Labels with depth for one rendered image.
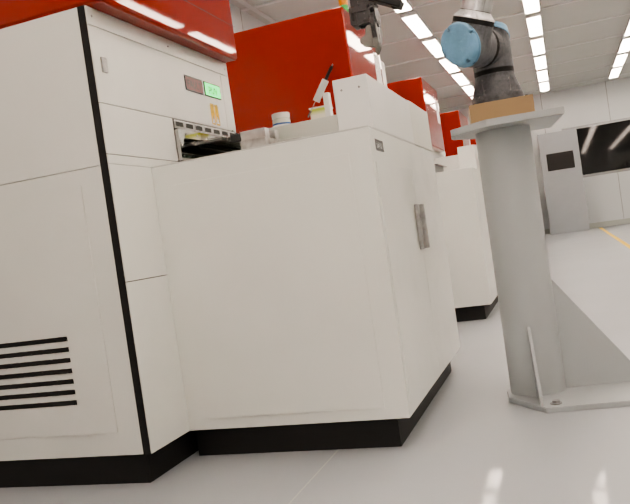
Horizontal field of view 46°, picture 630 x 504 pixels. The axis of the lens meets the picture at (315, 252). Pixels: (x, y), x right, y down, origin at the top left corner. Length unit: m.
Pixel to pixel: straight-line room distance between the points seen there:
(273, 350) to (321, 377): 0.15
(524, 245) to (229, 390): 0.93
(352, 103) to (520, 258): 0.68
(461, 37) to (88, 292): 1.21
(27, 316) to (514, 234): 1.37
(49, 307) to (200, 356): 0.42
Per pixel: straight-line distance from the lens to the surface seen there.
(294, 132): 2.57
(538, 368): 2.25
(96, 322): 1.97
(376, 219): 1.85
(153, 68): 2.23
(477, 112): 2.20
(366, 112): 1.93
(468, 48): 2.13
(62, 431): 2.10
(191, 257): 2.04
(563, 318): 2.30
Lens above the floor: 0.56
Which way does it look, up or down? 1 degrees down
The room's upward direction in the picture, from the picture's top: 8 degrees counter-clockwise
